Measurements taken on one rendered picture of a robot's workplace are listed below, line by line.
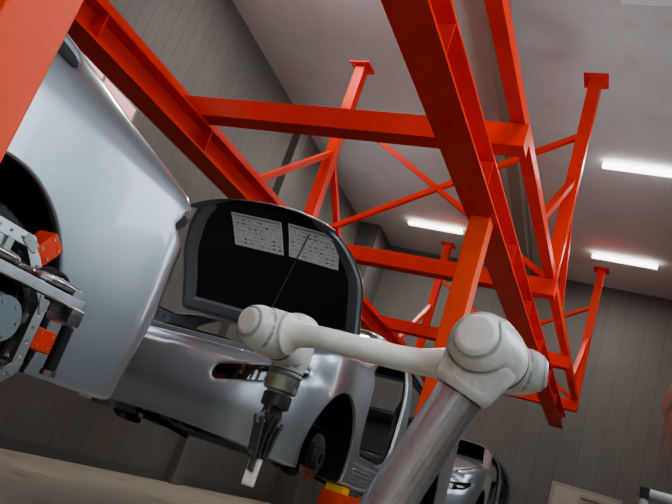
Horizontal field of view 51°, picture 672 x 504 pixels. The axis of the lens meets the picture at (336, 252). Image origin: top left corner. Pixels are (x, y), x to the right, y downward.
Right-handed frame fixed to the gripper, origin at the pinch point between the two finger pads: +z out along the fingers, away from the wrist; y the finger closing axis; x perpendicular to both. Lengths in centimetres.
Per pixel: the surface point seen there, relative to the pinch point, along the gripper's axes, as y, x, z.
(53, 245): -11, 86, -44
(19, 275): -34, 66, -28
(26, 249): -19, 86, -39
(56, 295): -19, 67, -27
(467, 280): 333, 63, -174
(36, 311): -6, 87, -23
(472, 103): 213, 53, -252
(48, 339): 3, 87, -17
